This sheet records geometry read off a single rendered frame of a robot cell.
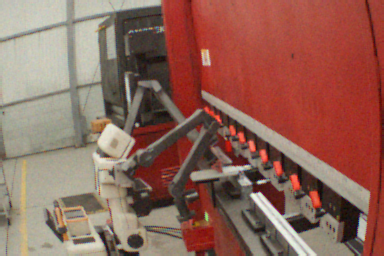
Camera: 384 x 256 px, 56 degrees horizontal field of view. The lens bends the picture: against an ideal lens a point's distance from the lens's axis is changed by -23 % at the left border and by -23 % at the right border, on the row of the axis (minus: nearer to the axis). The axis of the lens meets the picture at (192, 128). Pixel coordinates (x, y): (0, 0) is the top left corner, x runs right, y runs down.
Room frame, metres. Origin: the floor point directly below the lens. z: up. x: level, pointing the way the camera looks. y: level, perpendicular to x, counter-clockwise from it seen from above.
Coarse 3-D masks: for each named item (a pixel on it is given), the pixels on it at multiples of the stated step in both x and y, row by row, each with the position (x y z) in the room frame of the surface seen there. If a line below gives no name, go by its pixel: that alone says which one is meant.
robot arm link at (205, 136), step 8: (208, 128) 2.28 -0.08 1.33; (216, 128) 2.27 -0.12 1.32; (200, 136) 2.29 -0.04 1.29; (208, 136) 2.29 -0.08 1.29; (200, 144) 2.27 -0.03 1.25; (192, 152) 2.26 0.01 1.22; (200, 152) 2.27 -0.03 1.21; (192, 160) 2.25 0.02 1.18; (184, 168) 2.24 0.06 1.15; (192, 168) 2.25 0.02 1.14; (176, 176) 2.25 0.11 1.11; (184, 176) 2.23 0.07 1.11; (176, 184) 2.21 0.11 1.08; (184, 184) 2.22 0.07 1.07
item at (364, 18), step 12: (360, 0) 0.45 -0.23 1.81; (372, 0) 0.42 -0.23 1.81; (360, 12) 0.46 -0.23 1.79; (372, 12) 0.43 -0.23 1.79; (372, 24) 0.44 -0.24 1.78; (372, 36) 0.44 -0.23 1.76; (372, 48) 0.44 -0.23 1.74; (372, 60) 0.45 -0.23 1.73; (372, 72) 0.45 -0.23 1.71; (372, 84) 0.45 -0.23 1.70; (372, 96) 0.46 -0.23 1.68; (372, 108) 0.46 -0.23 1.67; (372, 120) 0.46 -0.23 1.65; (372, 132) 0.46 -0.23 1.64; (372, 144) 0.46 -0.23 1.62; (372, 156) 0.46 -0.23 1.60; (372, 168) 0.46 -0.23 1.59; (372, 180) 0.46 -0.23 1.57; (372, 192) 0.46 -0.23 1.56; (372, 204) 0.45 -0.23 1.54; (372, 216) 0.45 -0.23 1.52; (372, 228) 0.44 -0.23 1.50; (372, 240) 0.44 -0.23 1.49; (372, 252) 0.44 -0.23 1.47
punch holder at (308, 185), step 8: (304, 168) 1.31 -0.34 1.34; (304, 176) 1.32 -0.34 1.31; (312, 176) 1.23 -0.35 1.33; (304, 184) 1.31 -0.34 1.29; (312, 184) 1.23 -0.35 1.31; (320, 184) 1.19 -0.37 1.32; (304, 192) 1.31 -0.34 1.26; (320, 192) 1.19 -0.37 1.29; (304, 200) 1.30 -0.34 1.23; (320, 200) 1.19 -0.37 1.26; (304, 208) 1.29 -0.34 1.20; (312, 208) 1.21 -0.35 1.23; (320, 208) 1.19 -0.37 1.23; (312, 216) 1.21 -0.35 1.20
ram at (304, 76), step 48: (192, 0) 3.33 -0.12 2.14; (240, 0) 1.88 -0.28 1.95; (288, 0) 1.27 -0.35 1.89; (336, 0) 0.92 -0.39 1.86; (240, 48) 2.04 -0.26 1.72; (288, 48) 1.37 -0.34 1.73; (336, 48) 0.98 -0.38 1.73; (240, 96) 2.18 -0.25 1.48; (288, 96) 1.44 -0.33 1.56; (336, 96) 1.02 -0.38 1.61; (336, 144) 1.04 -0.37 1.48
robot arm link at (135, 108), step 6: (138, 84) 2.69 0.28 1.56; (144, 84) 2.69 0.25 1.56; (150, 84) 2.69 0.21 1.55; (138, 90) 2.69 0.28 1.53; (144, 90) 2.69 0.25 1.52; (150, 90) 2.75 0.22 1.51; (138, 96) 2.68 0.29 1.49; (138, 102) 2.66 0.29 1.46; (132, 108) 2.65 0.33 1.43; (138, 108) 2.65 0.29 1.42; (132, 114) 2.64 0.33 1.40; (138, 114) 2.67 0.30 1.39; (132, 120) 2.63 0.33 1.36; (126, 126) 2.61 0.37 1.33; (132, 126) 2.61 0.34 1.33; (126, 132) 2.58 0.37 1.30; (132, 132) 2.60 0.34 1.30
